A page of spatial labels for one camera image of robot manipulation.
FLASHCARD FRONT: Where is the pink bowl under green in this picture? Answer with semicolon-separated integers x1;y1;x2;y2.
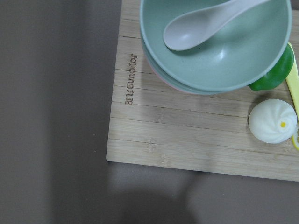
154;70;190;93

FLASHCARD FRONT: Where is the wooden board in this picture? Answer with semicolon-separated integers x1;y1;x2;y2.
106;0;299;181

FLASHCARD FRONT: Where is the white ceramic spoon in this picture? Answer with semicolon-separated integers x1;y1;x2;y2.
163;0;266;51

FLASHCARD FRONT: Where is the toy steamed bun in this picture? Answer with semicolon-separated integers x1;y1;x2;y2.
248;99;297;144

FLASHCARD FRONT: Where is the toy green pepper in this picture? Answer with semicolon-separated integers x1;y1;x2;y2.
249;43;295;91

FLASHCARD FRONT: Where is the yellow plastic utensil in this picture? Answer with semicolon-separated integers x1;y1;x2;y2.
286;42;299;150

